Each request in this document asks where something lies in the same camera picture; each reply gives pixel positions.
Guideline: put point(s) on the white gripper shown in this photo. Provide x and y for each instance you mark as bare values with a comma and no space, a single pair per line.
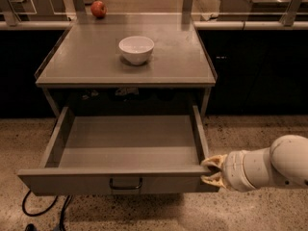
235,171

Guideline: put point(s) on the grey top drawer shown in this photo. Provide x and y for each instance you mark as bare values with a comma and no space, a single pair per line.
109,154

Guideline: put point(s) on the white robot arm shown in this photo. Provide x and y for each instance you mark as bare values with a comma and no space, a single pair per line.
282,165

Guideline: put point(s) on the grey drawer cabinet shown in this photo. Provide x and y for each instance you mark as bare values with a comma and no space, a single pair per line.
89,58

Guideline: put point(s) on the white ceramic bowl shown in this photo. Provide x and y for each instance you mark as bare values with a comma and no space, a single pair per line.
136,49

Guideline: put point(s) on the grey counter at right back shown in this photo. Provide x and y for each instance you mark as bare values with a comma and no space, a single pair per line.
252,10

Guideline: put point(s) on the grey counter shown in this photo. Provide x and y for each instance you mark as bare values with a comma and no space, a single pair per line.
252,10
37,10

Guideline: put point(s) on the red apple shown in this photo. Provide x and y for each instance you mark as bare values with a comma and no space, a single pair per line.
98,9

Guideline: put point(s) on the grey counter at left back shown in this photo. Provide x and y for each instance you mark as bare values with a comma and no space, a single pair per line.
37,10

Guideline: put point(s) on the white horizontal rail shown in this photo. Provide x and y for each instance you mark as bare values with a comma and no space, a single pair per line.
198,25

